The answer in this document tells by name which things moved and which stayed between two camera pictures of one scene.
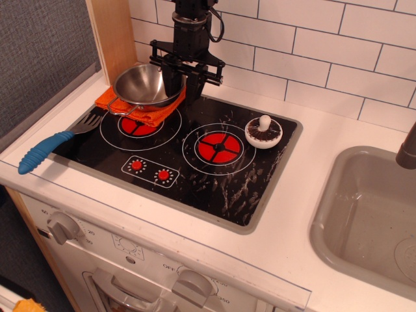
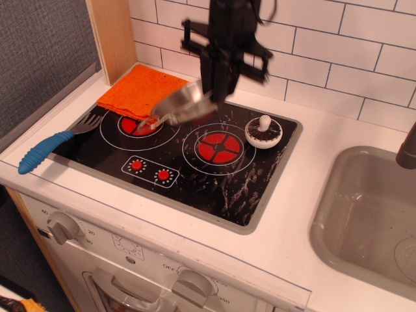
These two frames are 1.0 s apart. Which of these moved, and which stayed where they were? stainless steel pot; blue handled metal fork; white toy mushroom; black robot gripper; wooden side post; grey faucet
Moved: black robot gripper; stainless steel pot
Stayed: white toy mushroom; grey faucet; wooden side post; blue handled metal fork
